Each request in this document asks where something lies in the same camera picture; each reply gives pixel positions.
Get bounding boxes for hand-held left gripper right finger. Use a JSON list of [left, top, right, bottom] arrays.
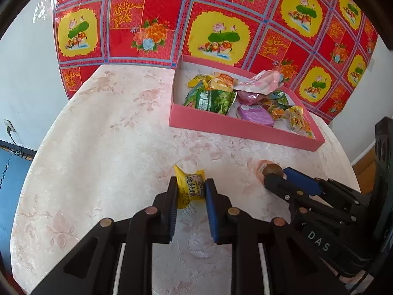
[[204, 178, 349, 295]]

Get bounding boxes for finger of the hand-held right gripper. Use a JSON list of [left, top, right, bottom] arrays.
[[264, 174, 358, 225], [283, 167, 371, 206]]

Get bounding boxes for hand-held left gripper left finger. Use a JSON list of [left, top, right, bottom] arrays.
[[31, 176, 179, 295]]

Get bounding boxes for small sausage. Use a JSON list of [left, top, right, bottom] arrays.
[[255, 159, 283, 182]]

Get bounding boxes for small yellow snack packet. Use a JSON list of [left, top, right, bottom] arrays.
[[288, 105, 314, 138], [174, 164, 206, 209], [187, 74, 214, 89]]

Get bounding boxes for purple candy tin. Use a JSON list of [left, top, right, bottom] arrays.
[[237, 104, 275, 127]]

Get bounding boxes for pink cardboard box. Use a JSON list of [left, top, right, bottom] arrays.
[[169, 55, 326, 152]]

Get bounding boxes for pink barcode snack bag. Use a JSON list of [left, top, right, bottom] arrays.
[[238, 91, 261, 105]]

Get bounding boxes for pink spouted drink pouch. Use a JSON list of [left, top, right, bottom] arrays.
[[235, 70, 284, 94]]

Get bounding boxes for green pea snack packet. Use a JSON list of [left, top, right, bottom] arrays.
[[194, 89, 237, 116]]

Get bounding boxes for green striped snack packet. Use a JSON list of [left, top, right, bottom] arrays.
[[183, 83, 203, 106]]

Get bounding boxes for orange rice cracker packet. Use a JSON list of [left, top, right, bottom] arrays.
[[207, 72, 238, 93]]

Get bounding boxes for blue cabinet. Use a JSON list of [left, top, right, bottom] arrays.
[[0, 140, 39, 252]]

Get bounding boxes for black power cable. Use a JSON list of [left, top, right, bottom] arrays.
[[8, 129, 34, 160]]

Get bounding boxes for red floral wall cloth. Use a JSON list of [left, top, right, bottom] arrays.
[[52, 0, 379, 125]]

